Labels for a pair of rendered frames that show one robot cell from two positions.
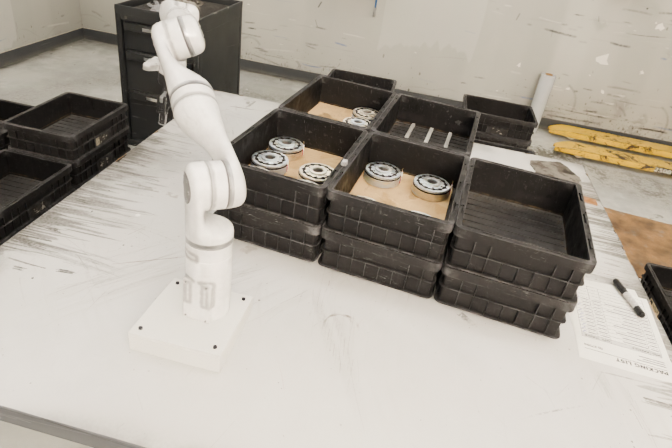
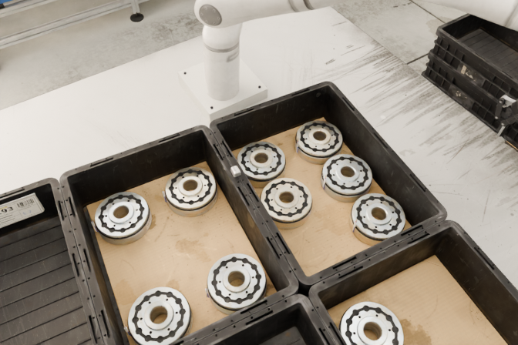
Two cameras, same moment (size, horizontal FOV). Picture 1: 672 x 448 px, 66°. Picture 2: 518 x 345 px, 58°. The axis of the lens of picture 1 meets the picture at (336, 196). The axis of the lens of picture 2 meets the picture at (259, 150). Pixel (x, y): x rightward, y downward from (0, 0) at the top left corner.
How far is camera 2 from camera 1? 1.63 m
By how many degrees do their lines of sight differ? 92
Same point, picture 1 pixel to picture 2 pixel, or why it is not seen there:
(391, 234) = (134, 177)
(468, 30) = not seen: outside the picture
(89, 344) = (252, 51)
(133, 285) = (289, 82)
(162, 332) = not seen: hidden behind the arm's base
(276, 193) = (261, 124)
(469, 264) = (44, 216)
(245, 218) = not seen: hidden behind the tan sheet
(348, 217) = (181, 153)
